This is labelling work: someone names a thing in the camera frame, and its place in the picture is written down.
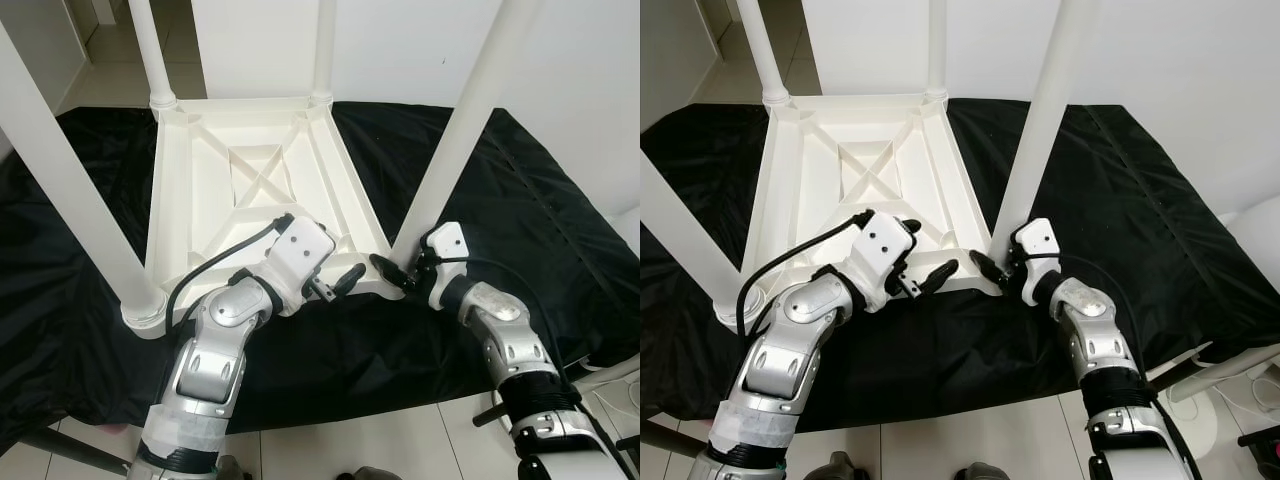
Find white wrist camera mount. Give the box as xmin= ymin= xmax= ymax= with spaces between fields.
xmin=845 ymin=212 xmax=919 ymax=311
xmin=1012 ymin=218 xmax=1063 ymax=301
xmin=420 ymin=222 xmax=471 ymax=311
xmin=262 ymin=220 xmax=336 ymax=316

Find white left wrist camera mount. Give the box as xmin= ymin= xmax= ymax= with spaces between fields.
xmin=845 ymin=212 xmax=919 ymax=311
xmin=262 ymin=220 xmax=336 ymax=316

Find black table cloth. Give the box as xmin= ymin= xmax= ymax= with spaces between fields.
xmin=640 ymin=95 xmax=1280 ymax=431
xmin=0 ymin=100 xmax=641 ymax=451

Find white plastic ribbed table top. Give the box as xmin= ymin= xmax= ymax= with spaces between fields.
xmin=122 ymin=92 xmax=401 ymax=341
xmin=715 ymin=88 xmax=1001 ymax=326

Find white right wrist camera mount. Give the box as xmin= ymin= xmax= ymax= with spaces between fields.
xmin=1012 ymin=218 xmax=1063 ymax=301
xmin=420 ymin=222 xmax=471 ymax=311

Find white tapered plastic table leg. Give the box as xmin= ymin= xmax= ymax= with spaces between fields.
xmin=390 ymin=0 xmax=541 ymax=266
xmin=735 ymin=0 xmax=791 ymax=104
xmin=640 ymin=150 xmax=766 ymax=323
xmin=310 ymin=0 xmax=338 ymax=104
xmin=925 ymin=0 xmax=949 ymax=99
xmin=990 ymin=0 xmax=1101 ymax=251
xmin=0 ymin=20 xmax=166 ymax=339
xmin=128 ymin=0 xmax=179 ymax=109

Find black metal frame bar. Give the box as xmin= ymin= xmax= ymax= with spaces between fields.
xmin=20 ymin=428 xmax=126 ymax=473
xmin=640 ymin=420 xmax=701 ymax=456
xmin=472 ymin=395 xmax=511 ymax=428

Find white round stand base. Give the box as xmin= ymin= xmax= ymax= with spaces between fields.
xmin=570 ymin=355 xmax=641 ymax=471
xmin=1150 ymin=345 xmax=1280 ymax=471

